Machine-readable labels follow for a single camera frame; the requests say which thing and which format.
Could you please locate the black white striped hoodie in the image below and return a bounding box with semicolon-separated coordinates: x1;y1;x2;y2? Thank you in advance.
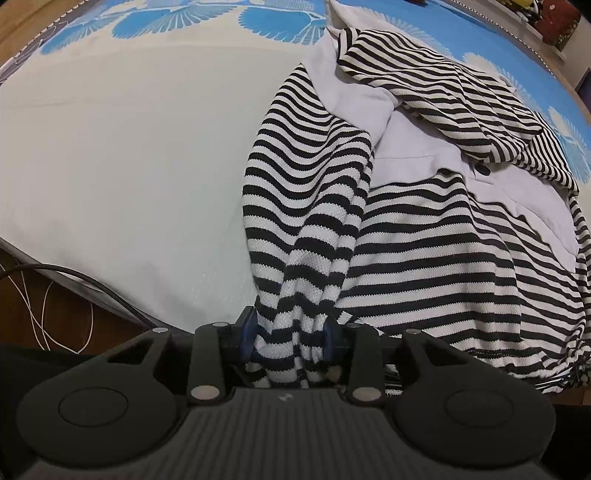
242;1;590;394

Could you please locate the black cable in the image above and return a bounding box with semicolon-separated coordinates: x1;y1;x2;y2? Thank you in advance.
0;263;158;331

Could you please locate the white cable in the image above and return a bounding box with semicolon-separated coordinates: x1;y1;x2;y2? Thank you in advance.
0;262;96;356

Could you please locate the wooden bed frame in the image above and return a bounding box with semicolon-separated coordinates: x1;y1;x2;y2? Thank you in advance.
439;1;590;125

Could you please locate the red patterned cushion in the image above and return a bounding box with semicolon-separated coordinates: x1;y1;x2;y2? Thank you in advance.
535;0;582;51

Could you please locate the blue white patterned bedsheet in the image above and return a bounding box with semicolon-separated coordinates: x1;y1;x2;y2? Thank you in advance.
1;1;327;331

